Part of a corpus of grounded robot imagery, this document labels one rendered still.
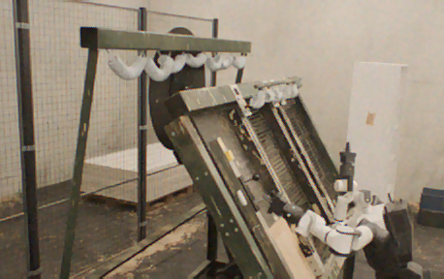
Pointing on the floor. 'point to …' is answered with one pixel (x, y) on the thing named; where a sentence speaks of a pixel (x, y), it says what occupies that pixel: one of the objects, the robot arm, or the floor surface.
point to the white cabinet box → (376, 124)
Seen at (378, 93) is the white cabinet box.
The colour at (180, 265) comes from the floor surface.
